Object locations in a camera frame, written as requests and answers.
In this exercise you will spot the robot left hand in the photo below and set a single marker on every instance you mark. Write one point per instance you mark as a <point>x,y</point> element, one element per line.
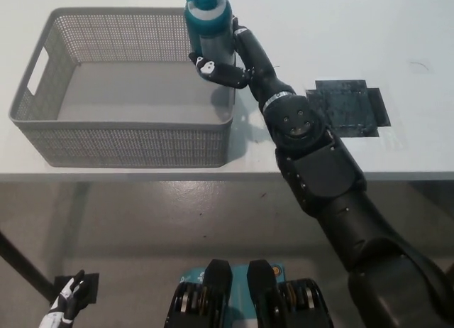
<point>69,299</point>

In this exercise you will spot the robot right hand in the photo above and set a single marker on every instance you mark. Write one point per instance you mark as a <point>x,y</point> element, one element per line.
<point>255,61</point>

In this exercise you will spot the teal air freshener spray bottle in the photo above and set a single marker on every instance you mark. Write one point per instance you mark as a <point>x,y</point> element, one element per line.
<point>209,26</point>

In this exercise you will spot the black floor tape patch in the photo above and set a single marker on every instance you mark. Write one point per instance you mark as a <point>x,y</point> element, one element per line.
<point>91,287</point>

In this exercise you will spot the black metal table leg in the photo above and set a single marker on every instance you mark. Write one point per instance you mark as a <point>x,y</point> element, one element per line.
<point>21,264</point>

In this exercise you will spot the black tape patch on table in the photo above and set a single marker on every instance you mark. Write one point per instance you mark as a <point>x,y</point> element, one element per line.
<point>344,108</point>

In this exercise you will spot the grey perforated plastic basket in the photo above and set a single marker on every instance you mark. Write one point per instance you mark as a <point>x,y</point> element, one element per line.
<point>142,90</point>

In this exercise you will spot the black and teal robot body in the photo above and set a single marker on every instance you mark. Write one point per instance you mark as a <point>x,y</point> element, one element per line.
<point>259,299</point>

